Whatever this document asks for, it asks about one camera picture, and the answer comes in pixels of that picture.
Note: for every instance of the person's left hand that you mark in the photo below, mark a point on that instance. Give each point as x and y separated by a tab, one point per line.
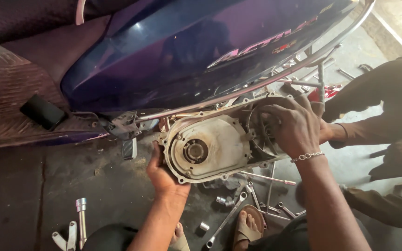
166	181

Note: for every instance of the person's right hand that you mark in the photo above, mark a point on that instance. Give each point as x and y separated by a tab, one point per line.
297	130

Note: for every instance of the person's right fingers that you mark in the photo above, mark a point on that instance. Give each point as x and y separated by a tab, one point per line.
274	118

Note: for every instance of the grey metal crankcase cover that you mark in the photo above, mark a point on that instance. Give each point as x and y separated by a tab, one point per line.
218	139

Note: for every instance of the red metal part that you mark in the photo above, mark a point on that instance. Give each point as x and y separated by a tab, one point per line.
326	92

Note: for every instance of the long thin socket rod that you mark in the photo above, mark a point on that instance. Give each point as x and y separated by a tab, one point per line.
267	178

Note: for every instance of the thin metal rod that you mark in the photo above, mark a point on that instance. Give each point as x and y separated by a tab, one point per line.
270	184

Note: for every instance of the black wrist band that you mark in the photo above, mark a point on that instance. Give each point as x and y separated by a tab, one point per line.
344	129

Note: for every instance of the silver hand tool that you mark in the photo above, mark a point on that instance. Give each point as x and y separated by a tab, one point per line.
346	73
365	67

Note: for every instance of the small silver socket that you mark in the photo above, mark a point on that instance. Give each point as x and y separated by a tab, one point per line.
221	200
204	227
229	203

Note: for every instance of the brown sandal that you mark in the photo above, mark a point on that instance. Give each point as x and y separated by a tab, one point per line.
258	218

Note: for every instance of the long silver combination spanner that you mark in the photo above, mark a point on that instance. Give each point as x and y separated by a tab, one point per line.
227	218

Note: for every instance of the person's right foot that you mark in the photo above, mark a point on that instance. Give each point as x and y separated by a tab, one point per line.
247	228

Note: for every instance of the person's foot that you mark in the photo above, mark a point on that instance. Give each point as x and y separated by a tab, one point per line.
247	228
179	235

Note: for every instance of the person's right leg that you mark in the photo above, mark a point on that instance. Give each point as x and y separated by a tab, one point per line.
288	237

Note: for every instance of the person's leg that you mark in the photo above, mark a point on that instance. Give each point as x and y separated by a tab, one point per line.
108	238
288	237

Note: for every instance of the purple scooter side panel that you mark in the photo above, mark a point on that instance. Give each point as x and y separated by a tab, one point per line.
159	59

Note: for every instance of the grey ribbed scooter pedal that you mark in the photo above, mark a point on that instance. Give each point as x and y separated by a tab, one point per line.
129	149

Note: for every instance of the person's left foot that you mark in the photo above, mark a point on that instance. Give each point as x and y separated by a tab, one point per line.
179	235

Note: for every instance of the person's left leg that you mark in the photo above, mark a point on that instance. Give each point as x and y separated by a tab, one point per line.
108	238

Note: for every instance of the black scooter footpeg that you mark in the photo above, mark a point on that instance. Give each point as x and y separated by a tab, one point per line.
42	111

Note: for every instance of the silver three-way socket wrench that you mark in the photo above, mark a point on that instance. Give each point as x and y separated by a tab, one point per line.
69	237

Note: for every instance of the brown scooter floorboard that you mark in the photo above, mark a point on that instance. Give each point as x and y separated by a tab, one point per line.
16	87

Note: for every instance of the dark scooter seat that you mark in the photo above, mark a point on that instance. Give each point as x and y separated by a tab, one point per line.
30	17

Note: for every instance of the chrome scooter guard rail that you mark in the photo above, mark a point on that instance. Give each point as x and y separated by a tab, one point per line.
291	69

